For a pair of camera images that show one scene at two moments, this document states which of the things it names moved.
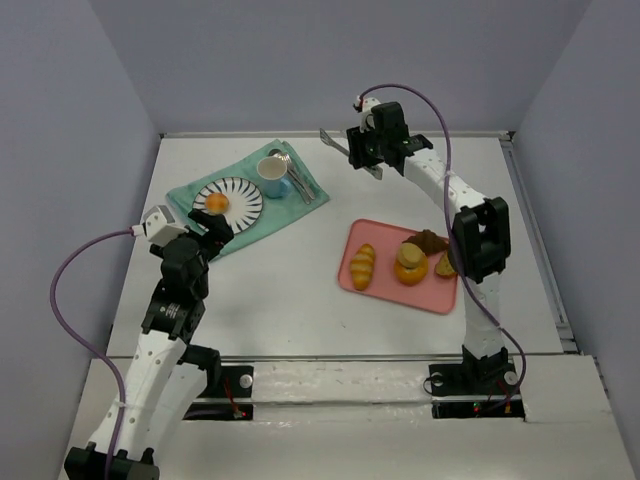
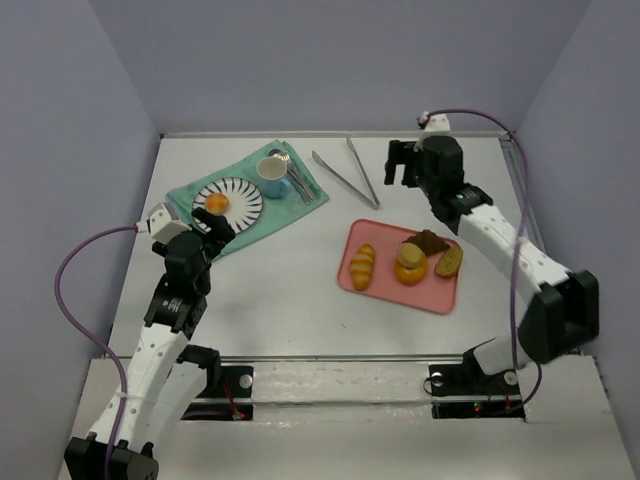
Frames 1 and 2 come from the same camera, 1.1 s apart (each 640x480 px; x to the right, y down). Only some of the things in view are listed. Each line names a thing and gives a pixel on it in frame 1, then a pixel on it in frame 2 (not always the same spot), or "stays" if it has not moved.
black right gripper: (357, 148) → (407, 163)
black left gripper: (214, 235) stays
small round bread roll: (217, 203) stays
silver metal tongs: (375, 169) → (375, 202)
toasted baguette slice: (444, 267) stays
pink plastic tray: (434, 293) stays
